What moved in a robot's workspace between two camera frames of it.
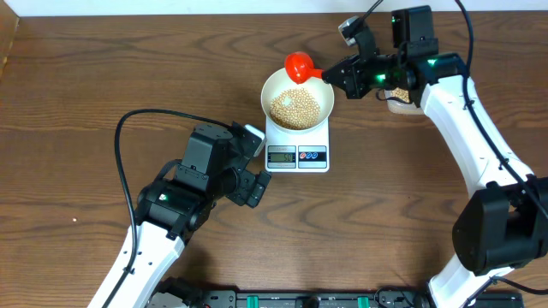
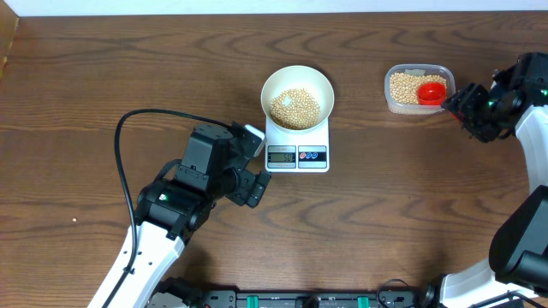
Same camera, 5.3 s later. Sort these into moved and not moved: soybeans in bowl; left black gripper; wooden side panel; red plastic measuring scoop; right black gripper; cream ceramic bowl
Moved: right black gripper; red plastic measuring scoop
Not moved: soybeans in bowl; wooden side panel; cream ceramic bowl; left black gripper
